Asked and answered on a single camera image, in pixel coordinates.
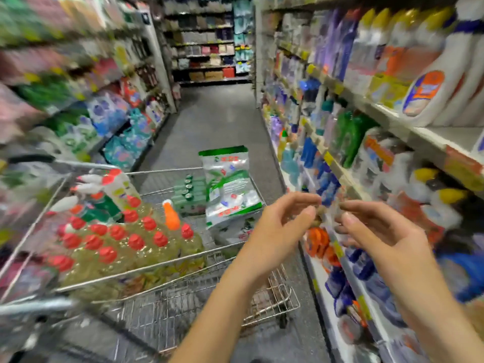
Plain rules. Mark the row of yellow-capped cleaner bottles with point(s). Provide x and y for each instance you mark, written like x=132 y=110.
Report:
x=393 y=60

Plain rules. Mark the yellow-capped pink-label cleaner bottle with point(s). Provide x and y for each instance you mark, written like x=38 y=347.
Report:
x=416 y=196
x=446 y=211

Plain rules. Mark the white red-capped cleaner bottle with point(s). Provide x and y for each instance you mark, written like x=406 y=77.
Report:
x=121 y=189

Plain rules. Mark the row of green white pouches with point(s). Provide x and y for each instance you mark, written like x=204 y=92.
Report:
x=60 y=132

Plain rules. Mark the person's right hand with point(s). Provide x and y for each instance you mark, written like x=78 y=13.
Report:
x=393 y=249

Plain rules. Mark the person's right forearm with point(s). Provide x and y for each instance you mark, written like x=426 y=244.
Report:
x=446 y=321

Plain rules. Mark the cluster of yellow red-capped bottles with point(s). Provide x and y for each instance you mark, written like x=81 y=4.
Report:
x=113 y=245

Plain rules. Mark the orange white spray bottle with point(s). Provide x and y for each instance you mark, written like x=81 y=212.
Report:
x=172 y=217

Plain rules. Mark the person's left hand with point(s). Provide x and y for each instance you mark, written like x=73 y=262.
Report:
x=276 y=234

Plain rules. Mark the blue spray bottle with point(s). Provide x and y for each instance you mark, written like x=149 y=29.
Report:
x=463 y=276

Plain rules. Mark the store shelving with refill pouches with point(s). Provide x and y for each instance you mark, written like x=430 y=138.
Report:
x=83 y=79

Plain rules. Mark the distant store shelving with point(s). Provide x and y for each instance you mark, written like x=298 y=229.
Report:
x=204 y=41

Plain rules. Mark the row of purple cleaner bottles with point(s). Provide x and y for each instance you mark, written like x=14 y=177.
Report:
x=336 y=41

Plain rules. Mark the grey shopping cart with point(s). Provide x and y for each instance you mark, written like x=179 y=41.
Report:
x=189 y=298

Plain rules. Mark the cluster of orange trigger sprayers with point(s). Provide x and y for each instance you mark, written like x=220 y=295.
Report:
x=321 y=249

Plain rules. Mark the orange promo sign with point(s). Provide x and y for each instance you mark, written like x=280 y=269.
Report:
x=463 y=170

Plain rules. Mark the cluster of blue cleaner bottles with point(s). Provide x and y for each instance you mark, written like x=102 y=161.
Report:
x=321 y=174

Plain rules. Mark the clear-wrapped white bottle pack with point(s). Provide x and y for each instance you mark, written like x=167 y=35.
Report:
x=382 y=162

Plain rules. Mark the cluster of green cleaner bottles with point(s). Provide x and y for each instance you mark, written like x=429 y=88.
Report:
x=352 y=136

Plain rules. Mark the row of teal blue pouches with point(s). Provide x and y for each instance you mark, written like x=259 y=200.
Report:
x=125 y=132

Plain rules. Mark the cluster of teal cleaner bottles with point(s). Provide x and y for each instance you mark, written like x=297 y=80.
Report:
x=290 y=158

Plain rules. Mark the white orange spray bottles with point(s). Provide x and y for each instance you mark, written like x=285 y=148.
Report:
x=442 y=79

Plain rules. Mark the large green white cleaner pouch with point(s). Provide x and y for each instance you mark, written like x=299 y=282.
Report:
x=223 y=162
x=234 y=200

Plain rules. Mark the pack of green small bottles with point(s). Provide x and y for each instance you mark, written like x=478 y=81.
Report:
x=189 y=194

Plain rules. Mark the person's left forearm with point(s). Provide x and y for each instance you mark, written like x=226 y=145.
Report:
x=219 y=321

